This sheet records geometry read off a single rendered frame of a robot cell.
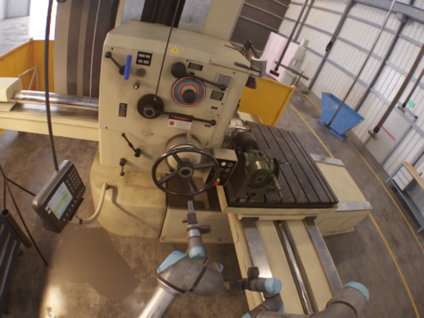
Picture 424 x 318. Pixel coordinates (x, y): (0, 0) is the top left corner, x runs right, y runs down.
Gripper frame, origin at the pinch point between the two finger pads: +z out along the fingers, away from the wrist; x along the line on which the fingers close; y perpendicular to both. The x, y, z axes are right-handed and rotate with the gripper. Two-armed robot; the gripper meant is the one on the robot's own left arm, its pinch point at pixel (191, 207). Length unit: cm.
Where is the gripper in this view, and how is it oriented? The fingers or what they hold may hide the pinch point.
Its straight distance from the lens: 126.9
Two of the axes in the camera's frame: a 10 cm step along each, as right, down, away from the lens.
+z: -1.5, -6.7, 7.2
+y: -9.9, 1.4, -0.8
